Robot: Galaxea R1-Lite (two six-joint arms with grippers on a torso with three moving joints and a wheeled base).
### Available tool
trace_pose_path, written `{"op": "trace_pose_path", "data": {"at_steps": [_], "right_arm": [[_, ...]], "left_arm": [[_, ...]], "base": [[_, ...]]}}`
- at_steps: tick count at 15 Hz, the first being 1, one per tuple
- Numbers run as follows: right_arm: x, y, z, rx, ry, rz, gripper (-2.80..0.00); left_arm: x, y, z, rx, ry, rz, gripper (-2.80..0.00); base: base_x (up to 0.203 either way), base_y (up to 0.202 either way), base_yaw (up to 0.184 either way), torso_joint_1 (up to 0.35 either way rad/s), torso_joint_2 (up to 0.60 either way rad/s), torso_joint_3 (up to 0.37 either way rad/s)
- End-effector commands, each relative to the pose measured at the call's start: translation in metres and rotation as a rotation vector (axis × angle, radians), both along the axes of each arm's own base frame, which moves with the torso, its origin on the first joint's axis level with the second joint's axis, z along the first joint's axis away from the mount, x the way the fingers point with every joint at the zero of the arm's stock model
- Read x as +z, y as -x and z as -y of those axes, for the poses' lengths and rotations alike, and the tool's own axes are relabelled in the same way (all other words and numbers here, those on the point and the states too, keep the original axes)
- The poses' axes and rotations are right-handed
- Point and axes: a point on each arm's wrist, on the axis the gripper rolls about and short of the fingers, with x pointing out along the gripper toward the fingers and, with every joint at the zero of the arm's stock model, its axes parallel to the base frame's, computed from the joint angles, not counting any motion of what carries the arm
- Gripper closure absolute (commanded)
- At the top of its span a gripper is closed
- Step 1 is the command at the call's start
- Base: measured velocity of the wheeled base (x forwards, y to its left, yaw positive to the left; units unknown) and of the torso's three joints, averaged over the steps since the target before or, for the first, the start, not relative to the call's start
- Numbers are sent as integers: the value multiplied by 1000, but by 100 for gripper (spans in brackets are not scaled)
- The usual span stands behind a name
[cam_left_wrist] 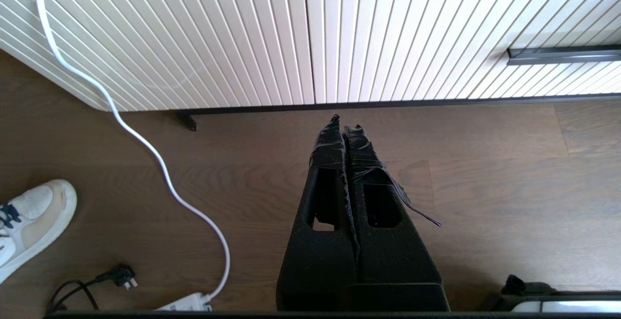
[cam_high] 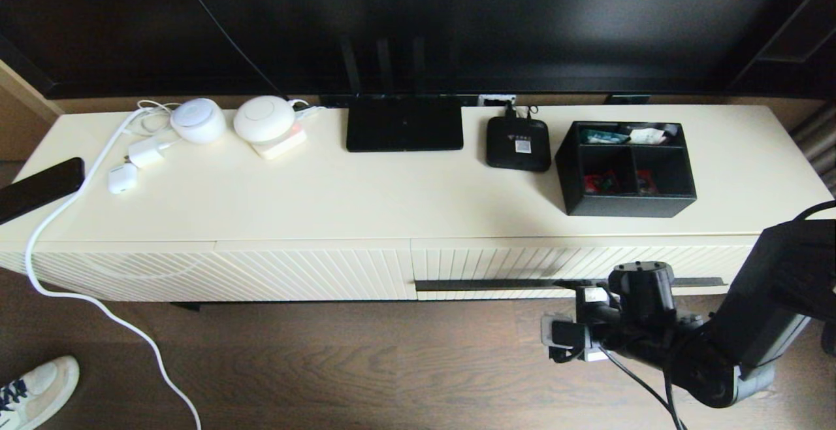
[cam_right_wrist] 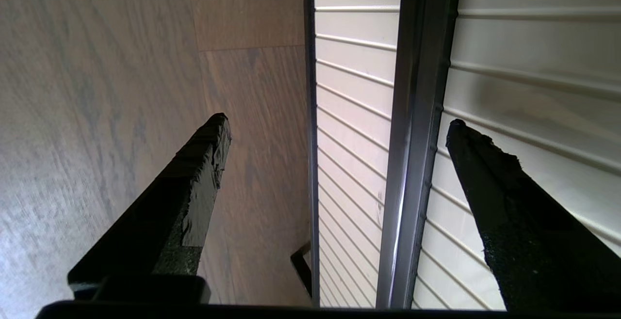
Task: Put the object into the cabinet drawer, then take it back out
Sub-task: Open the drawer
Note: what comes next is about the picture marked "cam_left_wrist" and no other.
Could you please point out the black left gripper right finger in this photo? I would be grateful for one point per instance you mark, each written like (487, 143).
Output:
(393, 256)

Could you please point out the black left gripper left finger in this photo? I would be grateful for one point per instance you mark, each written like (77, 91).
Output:
(315, 261)

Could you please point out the cream fluted drawer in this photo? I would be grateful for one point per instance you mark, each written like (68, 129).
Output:
(592, 13)

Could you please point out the white power strip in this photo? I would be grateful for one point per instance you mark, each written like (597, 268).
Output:
(187, 303)

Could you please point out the cream fluted cabinet front panel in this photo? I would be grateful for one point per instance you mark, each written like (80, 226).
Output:
(194, 42)
(388, 33)

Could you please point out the white sneaker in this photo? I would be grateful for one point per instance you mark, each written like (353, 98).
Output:
(34, 222)

